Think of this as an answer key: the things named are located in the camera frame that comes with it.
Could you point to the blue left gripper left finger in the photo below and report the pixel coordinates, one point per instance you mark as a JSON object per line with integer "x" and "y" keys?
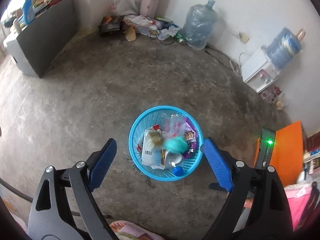
{"x": 99, "y": 163}

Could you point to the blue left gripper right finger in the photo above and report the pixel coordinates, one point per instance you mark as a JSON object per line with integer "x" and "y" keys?
{"x": 222, "y": 165}

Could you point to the purple snack bag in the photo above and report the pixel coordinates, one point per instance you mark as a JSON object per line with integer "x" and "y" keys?
{"x": 191, "y": 137}

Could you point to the red white snack bag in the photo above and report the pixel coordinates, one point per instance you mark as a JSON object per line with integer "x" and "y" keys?
{"x": 152, "y": 137}

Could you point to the blue plastic trash basket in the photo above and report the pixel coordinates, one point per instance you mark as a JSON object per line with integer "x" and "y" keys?
{"x": 158, "y": 163}

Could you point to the orange board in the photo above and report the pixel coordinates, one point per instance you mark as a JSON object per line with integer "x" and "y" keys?
{"x": 287, "y": 155}

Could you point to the white water dispenser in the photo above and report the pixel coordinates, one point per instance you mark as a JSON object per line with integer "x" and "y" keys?
{"x": 258, "y": 72}

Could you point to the blue water jug on dispenser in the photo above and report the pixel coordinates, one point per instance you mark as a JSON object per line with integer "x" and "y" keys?
{"x": 283, "y": 48}

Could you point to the dark grey cabinet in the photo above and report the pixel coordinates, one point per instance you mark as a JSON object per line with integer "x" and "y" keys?
{"x": 37, "y": 45}

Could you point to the clear water jug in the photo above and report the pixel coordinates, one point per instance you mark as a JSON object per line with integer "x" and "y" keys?
{"x": 199, "y": 24}

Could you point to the black box on floor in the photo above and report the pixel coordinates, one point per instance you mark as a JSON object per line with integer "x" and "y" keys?
{"x": 111, "y": 25}

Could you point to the white plastic bag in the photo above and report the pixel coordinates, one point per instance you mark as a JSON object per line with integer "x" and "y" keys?
{"x": 125, "y": 7}

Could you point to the blue bottle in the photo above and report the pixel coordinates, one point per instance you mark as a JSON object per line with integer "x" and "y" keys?
{"x": 28, "y": 12}

